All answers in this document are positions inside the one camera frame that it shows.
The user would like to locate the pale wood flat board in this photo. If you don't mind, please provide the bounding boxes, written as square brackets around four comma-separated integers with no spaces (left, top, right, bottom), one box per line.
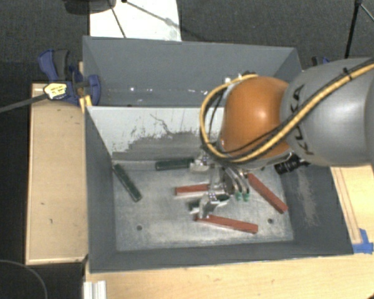
[25,82,89,266]

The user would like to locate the black cylinder on white bracket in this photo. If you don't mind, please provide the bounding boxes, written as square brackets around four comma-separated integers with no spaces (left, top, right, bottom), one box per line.
[273,153,310,176]

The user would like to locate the grey metal bin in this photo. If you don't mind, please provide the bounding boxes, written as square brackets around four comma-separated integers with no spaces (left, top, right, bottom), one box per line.
[81,35,355,273]

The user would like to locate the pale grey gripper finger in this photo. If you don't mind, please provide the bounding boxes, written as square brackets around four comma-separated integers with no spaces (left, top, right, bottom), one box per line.
[198,199,209,222]
[206,191,221,216]

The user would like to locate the red-brown flat block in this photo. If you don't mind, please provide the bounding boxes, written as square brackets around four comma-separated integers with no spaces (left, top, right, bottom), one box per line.
[174,183,211,198]
[194,214,259,234]
[247,173,289,215]

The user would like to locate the dark green flat block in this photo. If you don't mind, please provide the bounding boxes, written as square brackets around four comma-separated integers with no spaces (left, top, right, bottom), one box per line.
[155,157,196,171]
[186,194,231,214]
[112,163,143,203]

